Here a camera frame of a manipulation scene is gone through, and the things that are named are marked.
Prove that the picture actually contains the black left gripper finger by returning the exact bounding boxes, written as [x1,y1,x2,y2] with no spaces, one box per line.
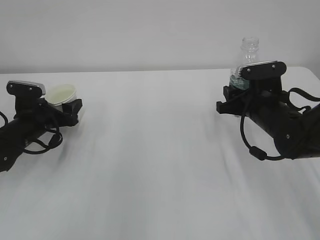
[61,98,83,117]

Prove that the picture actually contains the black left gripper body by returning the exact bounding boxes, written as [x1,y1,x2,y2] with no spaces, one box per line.
[37,98,79,130]

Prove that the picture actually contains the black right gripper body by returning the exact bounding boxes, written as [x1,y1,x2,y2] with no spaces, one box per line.
[216,85,251,117]

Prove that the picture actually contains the white paper cup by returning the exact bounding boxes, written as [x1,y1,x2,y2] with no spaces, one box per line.
[44,84,78,110]

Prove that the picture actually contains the clear water bottle green label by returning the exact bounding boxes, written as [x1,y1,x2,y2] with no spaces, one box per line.
[228,36,261,90]

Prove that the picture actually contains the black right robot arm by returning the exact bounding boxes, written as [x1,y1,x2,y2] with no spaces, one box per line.
[216,60,320,161]

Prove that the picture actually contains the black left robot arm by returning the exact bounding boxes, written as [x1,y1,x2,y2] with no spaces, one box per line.
[0,80,83,172]

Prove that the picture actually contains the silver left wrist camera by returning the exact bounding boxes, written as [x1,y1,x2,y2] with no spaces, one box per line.
[6,80,46,98]

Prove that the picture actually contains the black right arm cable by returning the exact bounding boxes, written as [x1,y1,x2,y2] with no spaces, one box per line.
[239,86,320,161]

